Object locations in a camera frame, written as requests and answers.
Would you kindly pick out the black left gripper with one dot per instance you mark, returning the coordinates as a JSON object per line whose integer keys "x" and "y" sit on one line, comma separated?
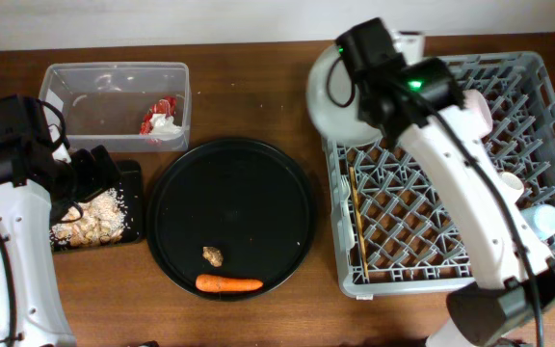
{"x": 96, "y": 181}

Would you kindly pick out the grey plate with food scraps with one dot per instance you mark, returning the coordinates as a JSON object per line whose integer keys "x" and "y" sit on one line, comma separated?
{"x": 328, "y": 78}

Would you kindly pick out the wooden chopstick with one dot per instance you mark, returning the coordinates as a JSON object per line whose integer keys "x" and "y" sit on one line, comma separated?
{"x": 360, "y": 236}

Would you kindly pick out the pink bowl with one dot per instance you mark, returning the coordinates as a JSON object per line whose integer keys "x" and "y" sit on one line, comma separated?
{"x": 480, "y": 121}

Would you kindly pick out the red and white wrapper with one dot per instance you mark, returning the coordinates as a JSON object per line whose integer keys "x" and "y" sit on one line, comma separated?
{"x": 158, "y": 122}

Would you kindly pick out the white plastic fork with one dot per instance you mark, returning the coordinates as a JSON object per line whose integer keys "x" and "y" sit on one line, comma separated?
{"x": 345, "y": 194}

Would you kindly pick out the cream paper cup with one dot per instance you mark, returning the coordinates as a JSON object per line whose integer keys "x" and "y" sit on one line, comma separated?
{"x": 511, "y": 187}

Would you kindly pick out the brown walnut piece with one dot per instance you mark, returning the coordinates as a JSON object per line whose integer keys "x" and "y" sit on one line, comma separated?
{"x": 213, "y": 255}

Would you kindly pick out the orange carrot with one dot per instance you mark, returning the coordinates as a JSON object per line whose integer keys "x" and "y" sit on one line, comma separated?
{"x": 217, "y": 284}

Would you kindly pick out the light blue plastic cup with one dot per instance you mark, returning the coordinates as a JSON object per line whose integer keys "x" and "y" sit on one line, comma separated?
{"x": 541, "y": 219}

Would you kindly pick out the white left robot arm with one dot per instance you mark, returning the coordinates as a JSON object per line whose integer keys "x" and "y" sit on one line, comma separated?
{"x": 40, "y": 180}

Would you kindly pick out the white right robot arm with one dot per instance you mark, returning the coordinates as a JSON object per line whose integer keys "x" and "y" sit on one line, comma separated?
{"x": 421, "y": 108}

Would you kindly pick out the grey dishwasher rack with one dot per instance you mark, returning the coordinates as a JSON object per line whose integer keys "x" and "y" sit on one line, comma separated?
{"x": 412, "y": 246}

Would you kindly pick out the black rectangular tray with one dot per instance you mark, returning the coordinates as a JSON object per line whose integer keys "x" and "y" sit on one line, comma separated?
{"x": 130, "y": 187}

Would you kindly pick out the rice and shell scraps pile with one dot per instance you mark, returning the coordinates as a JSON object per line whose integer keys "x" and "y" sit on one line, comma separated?
{"x": 99, "y": 222}

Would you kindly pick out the clear plastic bin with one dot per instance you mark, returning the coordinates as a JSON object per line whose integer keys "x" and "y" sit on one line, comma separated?
{"x": 104, "y": 104}

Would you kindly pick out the round black tray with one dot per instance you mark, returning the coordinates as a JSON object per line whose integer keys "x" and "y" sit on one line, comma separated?
{"x": 244, "y": 197}

